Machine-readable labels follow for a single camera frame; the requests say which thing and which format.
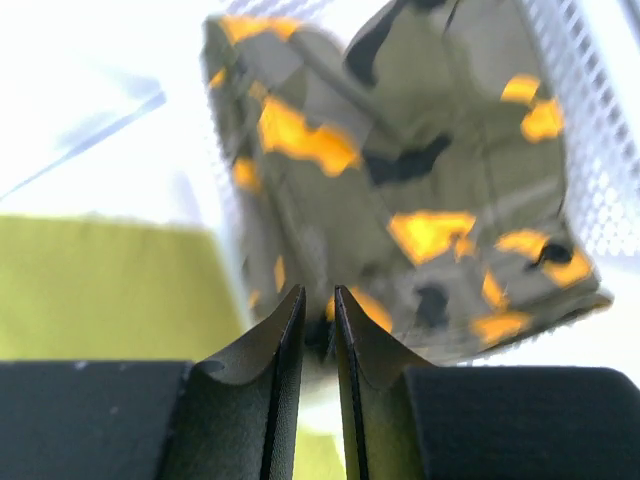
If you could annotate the camouflage trousers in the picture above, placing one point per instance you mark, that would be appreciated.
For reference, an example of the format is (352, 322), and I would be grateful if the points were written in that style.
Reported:
(400, 175)

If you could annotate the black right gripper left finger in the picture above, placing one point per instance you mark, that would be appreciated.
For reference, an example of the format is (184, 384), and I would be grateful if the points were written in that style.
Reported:
(230, 416)

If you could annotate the white plastic basket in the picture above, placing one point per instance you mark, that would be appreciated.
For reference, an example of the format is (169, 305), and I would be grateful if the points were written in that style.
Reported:
(590, 125)

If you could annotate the blue hanger of olive trousers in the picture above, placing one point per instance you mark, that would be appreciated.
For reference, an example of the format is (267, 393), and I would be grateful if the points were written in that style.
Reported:
(153, 103)

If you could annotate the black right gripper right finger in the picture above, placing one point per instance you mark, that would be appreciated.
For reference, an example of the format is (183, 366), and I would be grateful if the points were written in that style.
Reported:
(406, 418)

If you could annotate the olive green trousers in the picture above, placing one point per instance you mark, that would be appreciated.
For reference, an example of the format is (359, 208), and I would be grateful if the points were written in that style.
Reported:
(89, 289)

